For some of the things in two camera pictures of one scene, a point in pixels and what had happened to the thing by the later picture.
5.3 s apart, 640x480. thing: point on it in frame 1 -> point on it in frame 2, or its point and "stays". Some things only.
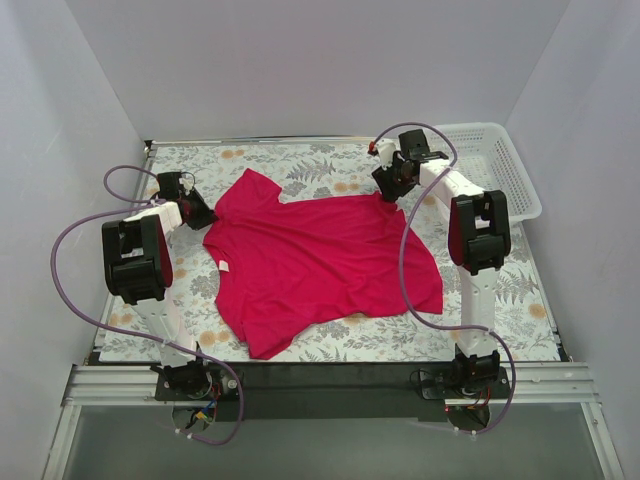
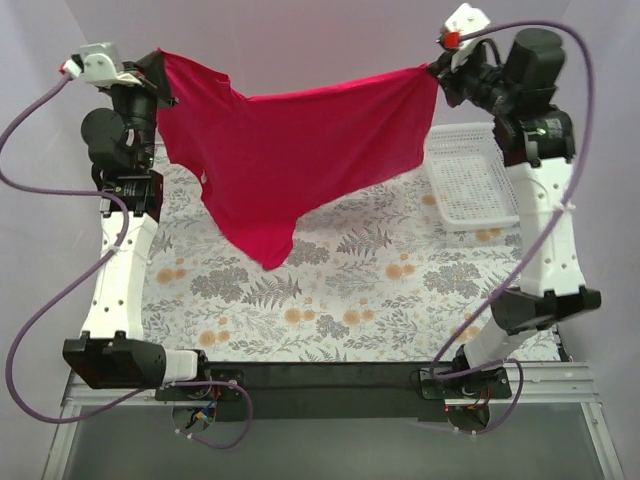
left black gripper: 198,212 -> 151,75
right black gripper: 390,183 -> 447,76
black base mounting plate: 333,392 stays
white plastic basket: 486,158 stays
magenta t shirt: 283,266 -> 265,160
